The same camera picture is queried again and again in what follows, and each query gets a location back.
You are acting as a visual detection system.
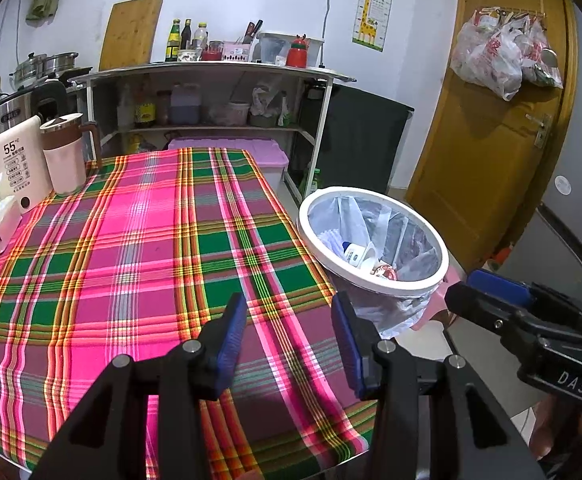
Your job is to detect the white metal shelf unit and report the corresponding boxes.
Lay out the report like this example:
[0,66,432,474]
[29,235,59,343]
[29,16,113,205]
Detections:
[68,60,358,201]

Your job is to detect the pink and brown jug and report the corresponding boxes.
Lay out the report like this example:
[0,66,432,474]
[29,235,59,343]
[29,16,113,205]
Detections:
[40,112,103,196]

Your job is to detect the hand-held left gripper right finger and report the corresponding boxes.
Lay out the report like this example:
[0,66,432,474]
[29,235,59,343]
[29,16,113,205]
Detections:
[331,290,546,480]

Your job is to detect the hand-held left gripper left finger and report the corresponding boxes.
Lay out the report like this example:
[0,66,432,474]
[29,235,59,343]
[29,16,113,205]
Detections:
[31,291,248,480]

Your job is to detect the wooden door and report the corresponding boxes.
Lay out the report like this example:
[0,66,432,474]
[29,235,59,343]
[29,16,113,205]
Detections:
[405,0,580,271]

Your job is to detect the white electric water heater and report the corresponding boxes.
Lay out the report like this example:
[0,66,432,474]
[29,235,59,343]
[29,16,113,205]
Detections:
[0,114,55,213]

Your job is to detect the white power cable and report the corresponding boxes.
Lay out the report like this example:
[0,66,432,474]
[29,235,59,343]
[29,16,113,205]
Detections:
[320,0,338,69]

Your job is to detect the pink utensil basket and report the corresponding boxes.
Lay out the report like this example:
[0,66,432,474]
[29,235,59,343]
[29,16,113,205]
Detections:
[221,41,252,63]

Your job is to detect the metal door handle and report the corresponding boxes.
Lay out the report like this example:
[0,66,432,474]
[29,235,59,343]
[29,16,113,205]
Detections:
[526,112,554,149]

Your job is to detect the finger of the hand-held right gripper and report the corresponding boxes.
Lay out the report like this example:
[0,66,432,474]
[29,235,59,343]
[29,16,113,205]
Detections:
[467,269,538,309]
[443,284,528,347]

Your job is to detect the giraffe wall poster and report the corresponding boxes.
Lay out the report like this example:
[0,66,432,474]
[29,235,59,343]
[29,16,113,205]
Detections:
[352,0,397,53]

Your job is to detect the stainless steel electric cooker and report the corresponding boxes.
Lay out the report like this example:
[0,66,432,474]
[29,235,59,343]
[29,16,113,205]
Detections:
[0,80,70,140]

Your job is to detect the thin wall cable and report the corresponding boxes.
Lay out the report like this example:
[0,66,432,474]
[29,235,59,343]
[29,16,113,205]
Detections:
[0,0,25,81]

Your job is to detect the white printed plastic tub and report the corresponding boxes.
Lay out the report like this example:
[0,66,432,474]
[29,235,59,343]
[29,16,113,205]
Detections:
[343,242,377,267]

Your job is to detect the green bottle with yellow label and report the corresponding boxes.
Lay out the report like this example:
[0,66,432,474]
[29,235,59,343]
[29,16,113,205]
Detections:
[165,19,181,63]

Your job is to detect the pink green plaid tablecloth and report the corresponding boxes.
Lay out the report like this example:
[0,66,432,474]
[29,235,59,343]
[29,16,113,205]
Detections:
[0,147,379,480]

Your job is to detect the person's right hand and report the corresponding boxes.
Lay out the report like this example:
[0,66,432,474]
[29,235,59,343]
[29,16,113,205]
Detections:
[528,395,582,462]

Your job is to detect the kitchen knives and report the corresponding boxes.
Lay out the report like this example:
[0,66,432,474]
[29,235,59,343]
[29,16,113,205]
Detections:
[241,19,264,45]

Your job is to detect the translucent plastic bin liner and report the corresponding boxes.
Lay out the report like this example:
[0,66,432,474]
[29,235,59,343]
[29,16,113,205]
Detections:
[307,195,442,341]

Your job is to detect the red drinking bottle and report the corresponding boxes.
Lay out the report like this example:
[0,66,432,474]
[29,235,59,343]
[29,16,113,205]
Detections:
[286,34,308,69]

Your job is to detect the pink lidded storage box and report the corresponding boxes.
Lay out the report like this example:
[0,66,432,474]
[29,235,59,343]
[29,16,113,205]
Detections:
[167,137,290,191]

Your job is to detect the clear plastic storage container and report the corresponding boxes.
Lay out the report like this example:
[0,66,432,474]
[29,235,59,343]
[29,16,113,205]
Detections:
[257,31,326,67]

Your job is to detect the oil bottle with yellow label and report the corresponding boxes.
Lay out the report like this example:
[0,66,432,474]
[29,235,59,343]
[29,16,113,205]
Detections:
[134,92,156,129]

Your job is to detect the blue plastic jug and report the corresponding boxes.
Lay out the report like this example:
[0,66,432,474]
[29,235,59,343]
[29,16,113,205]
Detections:
[168,82,202,125]

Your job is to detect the small pink plastic tub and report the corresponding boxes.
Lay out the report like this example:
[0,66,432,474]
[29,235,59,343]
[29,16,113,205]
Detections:
[226,101,251,128]

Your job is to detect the wooden cutting board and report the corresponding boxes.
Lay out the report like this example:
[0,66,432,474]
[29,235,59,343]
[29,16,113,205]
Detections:
[98,0,165,71]

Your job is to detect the crumpled plastic bags on shelf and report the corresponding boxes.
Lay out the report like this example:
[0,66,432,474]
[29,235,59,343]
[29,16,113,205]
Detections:
[249,85,292,129]

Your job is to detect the white round waste bin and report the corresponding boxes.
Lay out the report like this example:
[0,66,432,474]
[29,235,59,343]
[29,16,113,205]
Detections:
[297,186,450,341]

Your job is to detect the hanging plastic bags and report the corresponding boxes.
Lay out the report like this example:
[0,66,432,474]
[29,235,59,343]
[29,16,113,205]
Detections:
[450,6,564,102]

